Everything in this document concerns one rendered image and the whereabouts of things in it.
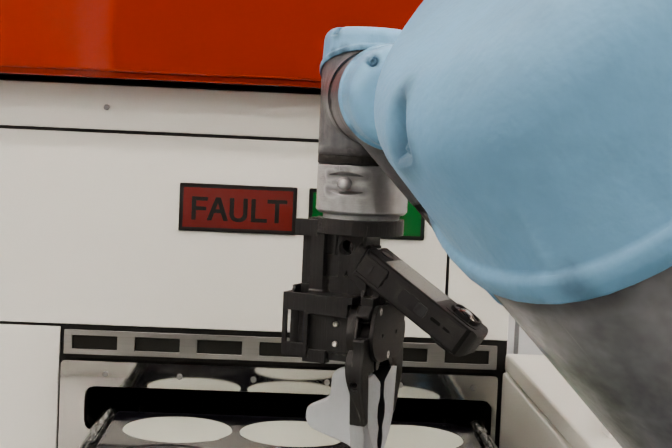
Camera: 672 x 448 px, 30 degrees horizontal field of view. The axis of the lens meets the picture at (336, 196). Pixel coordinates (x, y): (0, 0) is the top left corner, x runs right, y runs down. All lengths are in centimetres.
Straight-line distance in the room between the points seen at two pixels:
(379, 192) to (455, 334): 13
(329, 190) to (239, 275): 29
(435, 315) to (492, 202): 75
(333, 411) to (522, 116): 82
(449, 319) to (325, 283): 11
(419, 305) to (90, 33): 44
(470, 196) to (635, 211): 3
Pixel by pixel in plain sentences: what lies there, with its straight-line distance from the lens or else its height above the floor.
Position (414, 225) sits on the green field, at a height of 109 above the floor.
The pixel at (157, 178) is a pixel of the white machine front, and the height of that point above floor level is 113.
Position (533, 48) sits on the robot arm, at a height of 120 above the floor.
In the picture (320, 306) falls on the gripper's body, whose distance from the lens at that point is 101.
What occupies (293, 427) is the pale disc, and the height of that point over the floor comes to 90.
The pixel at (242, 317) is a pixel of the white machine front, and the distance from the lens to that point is 128.
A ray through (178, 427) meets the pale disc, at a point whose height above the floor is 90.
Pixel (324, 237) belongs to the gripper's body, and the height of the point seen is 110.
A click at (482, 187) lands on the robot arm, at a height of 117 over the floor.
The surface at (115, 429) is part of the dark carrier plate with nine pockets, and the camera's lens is 119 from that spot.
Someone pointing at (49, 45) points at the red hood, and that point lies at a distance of 124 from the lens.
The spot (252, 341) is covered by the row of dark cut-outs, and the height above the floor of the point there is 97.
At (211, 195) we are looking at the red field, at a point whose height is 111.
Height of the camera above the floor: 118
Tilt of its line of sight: 3 degrees down
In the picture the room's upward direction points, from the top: 3 degrees clockwise
